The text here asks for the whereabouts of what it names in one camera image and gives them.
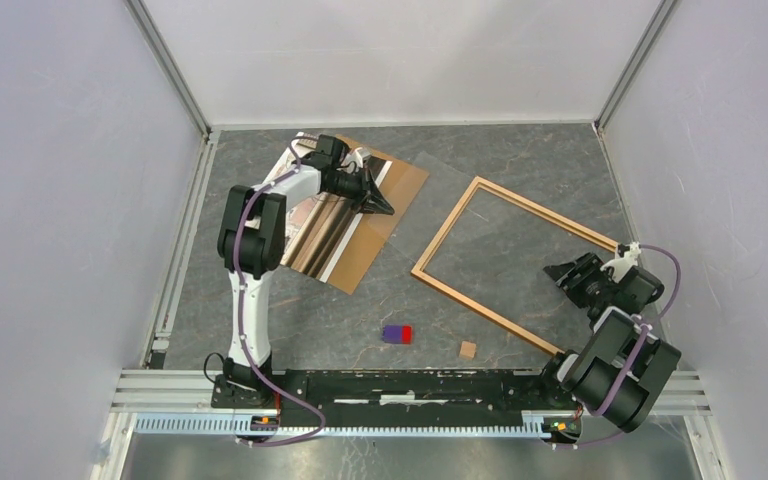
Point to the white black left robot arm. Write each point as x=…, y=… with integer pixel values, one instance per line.
x=252, y=239

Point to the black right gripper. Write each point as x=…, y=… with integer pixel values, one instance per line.
x=588, y=266

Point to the printed photo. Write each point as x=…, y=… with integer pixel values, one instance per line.
x=316, y=220

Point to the small wooden cube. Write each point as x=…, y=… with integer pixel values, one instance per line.
x=467, y=350

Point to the wooden picture frame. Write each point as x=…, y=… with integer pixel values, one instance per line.
x=488, y=256

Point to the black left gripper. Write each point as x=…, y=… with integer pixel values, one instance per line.
x=374, y=204

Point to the brown backing board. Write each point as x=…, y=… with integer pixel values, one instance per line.
x=400, y=183

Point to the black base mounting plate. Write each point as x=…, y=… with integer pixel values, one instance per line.
x=412, y=398

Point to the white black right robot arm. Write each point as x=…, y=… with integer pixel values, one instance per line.
x=624, y=366

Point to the white slotted cable duct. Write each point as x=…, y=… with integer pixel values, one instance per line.
x=244, y=425

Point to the purple red block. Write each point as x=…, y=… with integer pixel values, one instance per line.
x=397, y=334

